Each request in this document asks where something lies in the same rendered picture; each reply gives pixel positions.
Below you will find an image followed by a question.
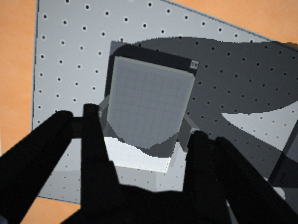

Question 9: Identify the grey perforated base plate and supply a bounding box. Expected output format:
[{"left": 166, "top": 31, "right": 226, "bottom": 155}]
[{"left": 30, "top": 0, "right": 298, "bottom": 205}]

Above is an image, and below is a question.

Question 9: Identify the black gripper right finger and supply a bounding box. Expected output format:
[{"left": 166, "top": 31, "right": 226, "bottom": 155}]
[{"left": 177, "top": 113, "right": 298, "bottom": 224}]

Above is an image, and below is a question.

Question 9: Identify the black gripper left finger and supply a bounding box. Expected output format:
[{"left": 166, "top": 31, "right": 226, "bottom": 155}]
[{"left": 0, "top": 95, "right": 135, "bottom": 224}]

